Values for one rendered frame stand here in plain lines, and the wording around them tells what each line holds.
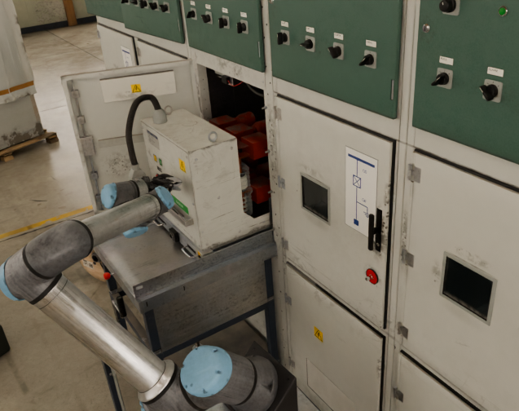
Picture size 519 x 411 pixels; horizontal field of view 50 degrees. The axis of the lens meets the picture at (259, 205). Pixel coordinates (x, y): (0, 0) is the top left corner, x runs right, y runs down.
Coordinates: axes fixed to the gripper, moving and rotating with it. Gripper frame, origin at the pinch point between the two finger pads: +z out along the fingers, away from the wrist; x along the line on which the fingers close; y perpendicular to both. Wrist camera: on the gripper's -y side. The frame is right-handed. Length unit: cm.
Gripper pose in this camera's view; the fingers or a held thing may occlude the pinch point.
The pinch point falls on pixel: (178, 182)
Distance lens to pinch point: 237.2
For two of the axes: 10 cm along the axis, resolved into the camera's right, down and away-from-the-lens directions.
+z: 6.6, -1.6, 7.3
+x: 1.0, -9.5, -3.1
